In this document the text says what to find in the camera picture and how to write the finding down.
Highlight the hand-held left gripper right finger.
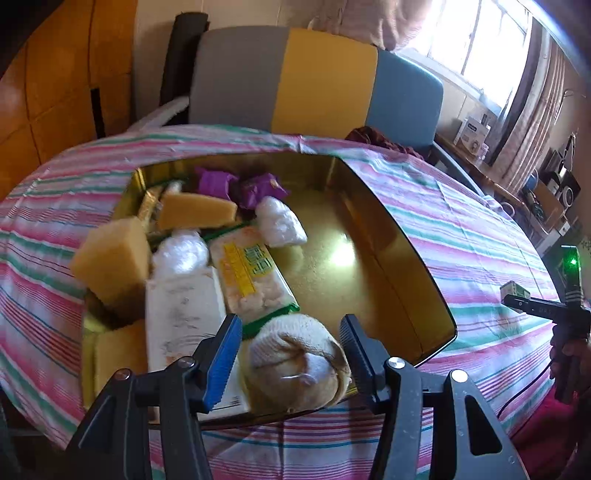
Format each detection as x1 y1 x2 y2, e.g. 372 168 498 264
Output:
339 315 527 480

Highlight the gold metal tin box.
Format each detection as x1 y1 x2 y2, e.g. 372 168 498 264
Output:
81 154 458 418

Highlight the yellow sponge wedge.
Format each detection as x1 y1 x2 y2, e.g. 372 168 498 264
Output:
157 191 238 230

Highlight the rice cracker packet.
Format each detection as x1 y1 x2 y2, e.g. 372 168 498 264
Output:
208 223 301 340

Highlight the grey yellow blue chair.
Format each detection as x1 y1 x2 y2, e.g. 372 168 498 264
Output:
131 25 485 195

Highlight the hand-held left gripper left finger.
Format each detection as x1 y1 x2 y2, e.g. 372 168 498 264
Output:
65 314 244 480

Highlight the dark red cloth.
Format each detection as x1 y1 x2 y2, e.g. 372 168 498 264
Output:
345 126 423 160

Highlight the white plastic ball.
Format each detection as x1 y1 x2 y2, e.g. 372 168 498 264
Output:
151 230 209 280
255 196 308 247

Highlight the large yellow sponge cube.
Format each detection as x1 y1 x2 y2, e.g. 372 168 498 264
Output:
70 216 153 309

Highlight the yellow sponge block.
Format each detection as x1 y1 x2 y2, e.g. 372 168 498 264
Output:
93 320 149 393

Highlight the black rolled mat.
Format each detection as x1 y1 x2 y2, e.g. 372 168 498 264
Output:
159 13 208 114

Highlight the green white small box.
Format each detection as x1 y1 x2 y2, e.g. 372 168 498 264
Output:
500 281 530 302

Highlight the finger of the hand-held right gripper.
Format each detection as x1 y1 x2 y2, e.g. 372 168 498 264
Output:
502 294 561 318

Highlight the person's dark red garment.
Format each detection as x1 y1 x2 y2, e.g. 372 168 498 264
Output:
510 392 591 480

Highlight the black cable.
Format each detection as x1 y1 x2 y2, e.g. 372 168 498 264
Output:
496 357 557 418

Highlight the bright window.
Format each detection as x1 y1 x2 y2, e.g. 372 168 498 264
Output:
406 0 532 107

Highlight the striped tablecloth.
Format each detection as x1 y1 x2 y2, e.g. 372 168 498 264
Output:
0 124 561 480

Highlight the person's right hand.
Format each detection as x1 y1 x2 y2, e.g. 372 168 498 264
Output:
549 339 579 371

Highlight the white carton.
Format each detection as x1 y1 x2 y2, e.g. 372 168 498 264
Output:
455 117 491 153

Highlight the wooden wardrobe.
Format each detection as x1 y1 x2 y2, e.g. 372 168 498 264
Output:
0 0 137 199

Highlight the black radio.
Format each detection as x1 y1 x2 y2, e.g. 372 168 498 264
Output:
549 168 581 206

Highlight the pink patterned curtain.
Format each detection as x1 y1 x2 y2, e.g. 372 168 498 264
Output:
309 0 437 51

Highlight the gold snack bar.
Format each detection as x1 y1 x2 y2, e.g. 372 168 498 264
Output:
137 185 163 222

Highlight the white sock ball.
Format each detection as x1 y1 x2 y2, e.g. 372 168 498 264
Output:
242 313 352 413

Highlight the striped brown curtain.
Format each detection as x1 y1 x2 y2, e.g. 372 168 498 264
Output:
489 18 583 185

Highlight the wooden side desk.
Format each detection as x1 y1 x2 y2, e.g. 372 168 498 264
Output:
436 131 591 259

